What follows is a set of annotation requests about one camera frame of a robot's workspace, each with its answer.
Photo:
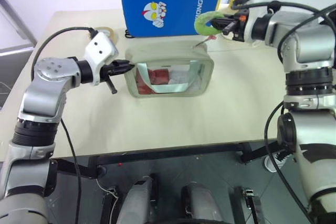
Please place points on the grey transparent zipper pouch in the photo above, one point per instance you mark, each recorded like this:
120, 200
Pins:
170, 87

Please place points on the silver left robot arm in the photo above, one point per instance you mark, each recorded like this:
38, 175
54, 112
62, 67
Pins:
44, 95

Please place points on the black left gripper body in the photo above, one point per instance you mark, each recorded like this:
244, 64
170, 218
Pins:
108, 71

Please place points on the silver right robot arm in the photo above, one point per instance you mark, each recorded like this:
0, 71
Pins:
307, 43

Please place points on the white sneaker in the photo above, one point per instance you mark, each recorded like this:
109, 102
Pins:
273, 162

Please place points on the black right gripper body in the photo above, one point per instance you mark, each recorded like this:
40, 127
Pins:
239, 24

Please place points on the red packet inside pouch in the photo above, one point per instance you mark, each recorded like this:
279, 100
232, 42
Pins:
158, 75

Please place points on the black stand bracket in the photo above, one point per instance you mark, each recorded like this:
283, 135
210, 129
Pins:
249, 204
111, 205

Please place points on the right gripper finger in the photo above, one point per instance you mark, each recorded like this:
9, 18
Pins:
229, 29
224, 20

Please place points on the black table frame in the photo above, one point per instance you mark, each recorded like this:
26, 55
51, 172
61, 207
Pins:
157, 154

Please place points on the dark grey rounded shape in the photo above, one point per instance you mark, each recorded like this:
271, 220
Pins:
200, 203
139, 200

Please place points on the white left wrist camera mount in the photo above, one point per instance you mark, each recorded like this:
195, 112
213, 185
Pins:
101, 49

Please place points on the blue cartoon hard case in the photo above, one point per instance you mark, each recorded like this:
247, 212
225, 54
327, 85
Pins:
178, 3

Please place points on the white packet inside pouch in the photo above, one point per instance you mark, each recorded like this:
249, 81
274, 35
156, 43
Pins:
178, 77

